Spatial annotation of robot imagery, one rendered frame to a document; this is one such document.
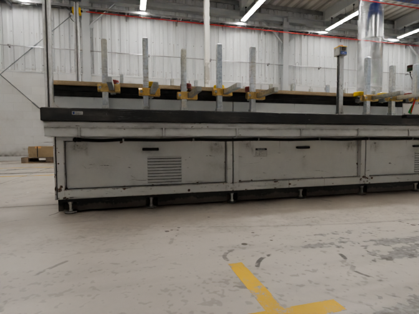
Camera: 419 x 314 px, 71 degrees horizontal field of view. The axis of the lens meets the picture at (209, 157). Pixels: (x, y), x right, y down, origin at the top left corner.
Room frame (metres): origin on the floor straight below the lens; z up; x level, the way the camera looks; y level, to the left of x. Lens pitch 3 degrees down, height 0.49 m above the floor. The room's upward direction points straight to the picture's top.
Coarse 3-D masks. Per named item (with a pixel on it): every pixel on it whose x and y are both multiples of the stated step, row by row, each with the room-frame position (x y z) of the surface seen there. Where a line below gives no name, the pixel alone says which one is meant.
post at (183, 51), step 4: (180, 52) 2.01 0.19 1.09; (184, 52) 1.98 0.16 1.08; (180, 56) 2.01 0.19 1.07; (184, 56) 1.98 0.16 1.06; (180, 60) 2.01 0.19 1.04; (184, 60) 1.98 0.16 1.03; (180, 64) 2.01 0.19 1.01; (184, 64) 1.98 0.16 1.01; (184, 68) 1.98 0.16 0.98; (184, 72) 1.98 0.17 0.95; (184, 76) 1.98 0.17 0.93; (184, 80) 1.98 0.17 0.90; (184, 84) 1.98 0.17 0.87; (184, 88) 1.98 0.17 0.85; (184, 100) 1.98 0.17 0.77; (184, 104) 1.98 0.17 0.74
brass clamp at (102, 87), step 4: (100, 84) 1.84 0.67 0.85; (104, 84) 1.84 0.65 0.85; (116, 84) 1.86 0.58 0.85; (100, 88) 1.84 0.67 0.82; (104, 88) 1.84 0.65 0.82; (108, 88) 1.85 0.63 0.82; (116, 88) 1.86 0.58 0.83; (108, 92) 1.88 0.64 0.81; (112, 92) 1.88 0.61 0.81; (116, 92) 1.88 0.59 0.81
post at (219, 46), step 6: (216, 48) 2.06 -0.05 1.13; (216, 54) 2.06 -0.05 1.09; (216, 60) 2.06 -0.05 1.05; (216, 66) 2.06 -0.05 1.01; (216, 72) 2.06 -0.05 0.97; (216, 78) 2.06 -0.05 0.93; (216, 84) 2.06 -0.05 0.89; (216, 96) 2.06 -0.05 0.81; (222, 96) 2.05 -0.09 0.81; (216, 102) 2.06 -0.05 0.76; (222, 102) 2.05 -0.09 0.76
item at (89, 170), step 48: (96, 96) 2.04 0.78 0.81; (240, 96) 2.32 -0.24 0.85; (288, 96) 2.43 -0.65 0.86; (96, 144) 2.07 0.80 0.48; (144, 144) 2.16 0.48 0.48; (192, 144) 2.25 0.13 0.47; (240, 144) 2.36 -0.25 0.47; (288, 144) 2.47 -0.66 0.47; (336, 144) 2.60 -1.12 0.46; (384, 144) 2.73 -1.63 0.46; (96, 192) 2.04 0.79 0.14; (144, 192) 2.12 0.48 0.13; (192, 192) 2.22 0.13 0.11; (240, 192) 2.35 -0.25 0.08; (288, 192) 2.46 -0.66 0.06; (336, 192) 2.59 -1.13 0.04
